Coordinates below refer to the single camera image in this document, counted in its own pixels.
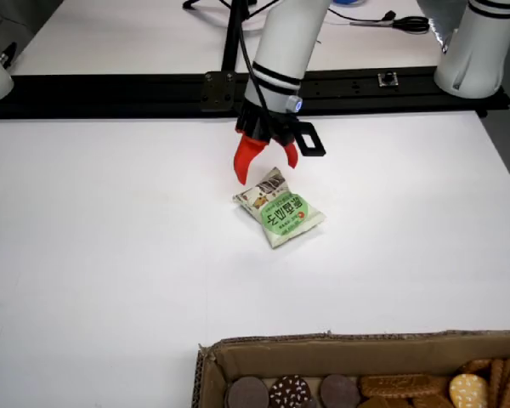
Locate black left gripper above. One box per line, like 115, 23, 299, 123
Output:
233, 99, 301, 186

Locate green white snack packet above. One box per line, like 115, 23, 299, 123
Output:
231, 166, 327, 251

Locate black vertical pole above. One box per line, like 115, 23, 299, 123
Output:
219, 0, 250, 74

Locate small square button module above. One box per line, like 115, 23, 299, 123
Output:
377, 70, 400, 89

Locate black tripod legs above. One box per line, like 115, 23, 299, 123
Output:
182, 0, 281, 18

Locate brown cardboard box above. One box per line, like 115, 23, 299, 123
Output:
194, 327, 510, 408

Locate chocolate cookie white sprinkles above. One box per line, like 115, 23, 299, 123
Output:
268, 374, 313, 408

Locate reddish brown round cookie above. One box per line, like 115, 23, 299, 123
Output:
319, 373, 362, 408

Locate long rectangular brown biscuit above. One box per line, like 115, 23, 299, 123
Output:
359, 372, 451, 400

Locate small brown rectangular biscuit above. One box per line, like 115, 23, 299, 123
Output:
359, 394, 413, 408
411, 393, 456, 408

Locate black knob clamp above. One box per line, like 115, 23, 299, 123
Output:
0, 41, 18, 70

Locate scalloped brown round biscuit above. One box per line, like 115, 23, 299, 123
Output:
457, 359, 494, 377

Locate yellow dotted round biscuit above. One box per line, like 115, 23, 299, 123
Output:
448, 372, 490, 408

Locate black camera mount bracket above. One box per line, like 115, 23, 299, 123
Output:
292, 121, 326, 156

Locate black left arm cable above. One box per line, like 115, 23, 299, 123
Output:
235, 0, 277, 137

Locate dark metal bracket plate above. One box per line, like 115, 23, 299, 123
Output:
201, 70, 238, 113

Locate black aluminium rail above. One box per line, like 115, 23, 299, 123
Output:
0, 65, 510, 121

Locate black cable with plug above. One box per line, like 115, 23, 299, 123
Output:
327, 7, 397, 22

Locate black handled scissors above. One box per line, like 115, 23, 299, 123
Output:
348, 15, 431, 33

